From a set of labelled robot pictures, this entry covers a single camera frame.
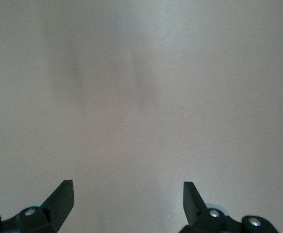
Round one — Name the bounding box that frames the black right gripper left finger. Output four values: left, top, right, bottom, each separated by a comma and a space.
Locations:
0, 179, 75, 233

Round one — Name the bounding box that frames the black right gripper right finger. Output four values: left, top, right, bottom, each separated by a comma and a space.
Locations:
179, 181, 279, 233

